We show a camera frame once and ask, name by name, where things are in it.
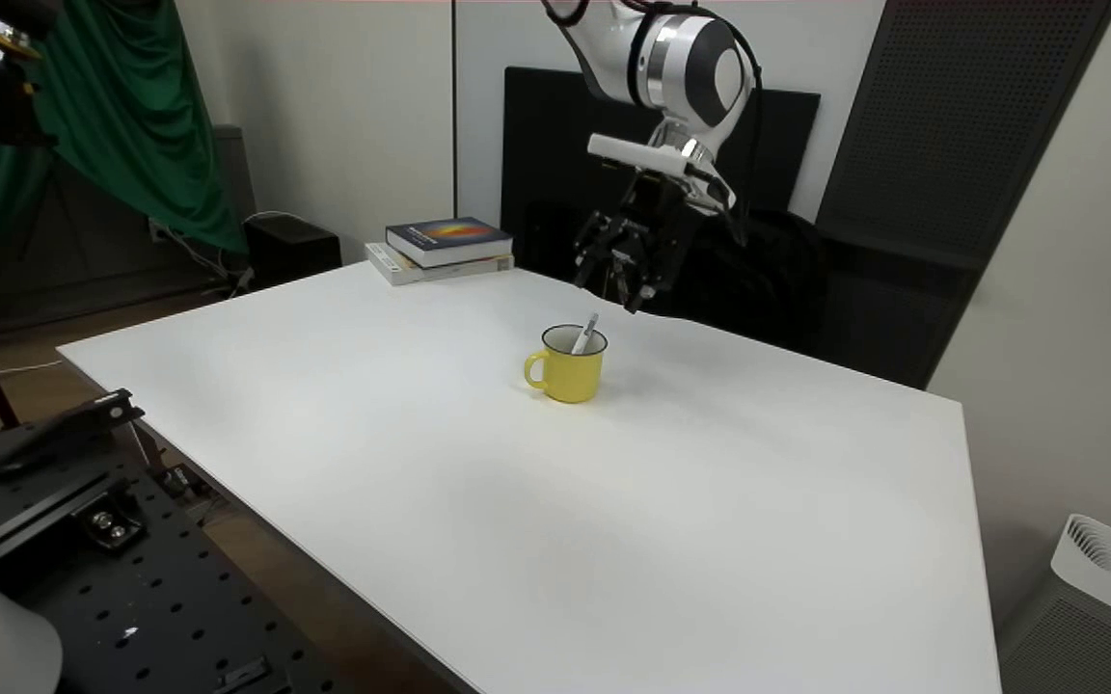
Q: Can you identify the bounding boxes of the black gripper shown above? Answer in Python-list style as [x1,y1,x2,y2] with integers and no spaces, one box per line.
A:
[572,165,692,316]

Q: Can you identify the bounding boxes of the white marker with blue cap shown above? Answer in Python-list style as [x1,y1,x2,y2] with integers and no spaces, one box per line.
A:
[567,308,605,357]

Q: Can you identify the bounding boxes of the yellow enamel mug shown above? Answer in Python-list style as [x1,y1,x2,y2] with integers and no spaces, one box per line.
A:
[522,320,614,410]

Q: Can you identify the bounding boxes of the black office chair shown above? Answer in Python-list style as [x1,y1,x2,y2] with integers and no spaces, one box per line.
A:
[676,205,839,362]

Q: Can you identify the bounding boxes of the stack of books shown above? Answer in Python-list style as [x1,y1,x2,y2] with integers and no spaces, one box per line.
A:
[383,213,517,275]

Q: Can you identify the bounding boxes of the white book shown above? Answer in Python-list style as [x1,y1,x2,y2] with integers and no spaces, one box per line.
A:
[362,239,517,289]

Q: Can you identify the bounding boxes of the tall dark grey panel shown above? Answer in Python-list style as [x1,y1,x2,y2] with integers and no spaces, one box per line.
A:
[810,0,1111,393]

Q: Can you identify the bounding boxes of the small black box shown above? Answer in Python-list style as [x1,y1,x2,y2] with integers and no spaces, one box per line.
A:
[239,213,348,291]

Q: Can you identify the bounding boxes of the green cloth curtain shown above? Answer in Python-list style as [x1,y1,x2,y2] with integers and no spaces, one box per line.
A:
[0,0,251,281]

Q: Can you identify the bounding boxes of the black perforated breadboard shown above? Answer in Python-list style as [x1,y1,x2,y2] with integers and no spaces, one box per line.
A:
[0,429,357,694]

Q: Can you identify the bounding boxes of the white grey bin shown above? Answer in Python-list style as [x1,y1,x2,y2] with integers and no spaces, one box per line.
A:
[1000,509,1111,694]

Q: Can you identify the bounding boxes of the black clamp with bar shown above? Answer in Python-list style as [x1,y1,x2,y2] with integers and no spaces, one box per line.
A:
[0,387,145,487]

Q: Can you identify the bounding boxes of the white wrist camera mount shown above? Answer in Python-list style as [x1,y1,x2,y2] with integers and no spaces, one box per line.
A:
[581,128,739,214]

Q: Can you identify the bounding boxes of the small black bracket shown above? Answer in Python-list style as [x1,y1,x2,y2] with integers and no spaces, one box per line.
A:
[82,500,152,555]

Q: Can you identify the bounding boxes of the black aluminium rail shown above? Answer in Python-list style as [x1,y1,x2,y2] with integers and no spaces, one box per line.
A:
[0,465,125,573]

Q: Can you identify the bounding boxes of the black camera on tripod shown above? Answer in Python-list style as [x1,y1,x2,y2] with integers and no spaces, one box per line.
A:
[0,0,71,146]

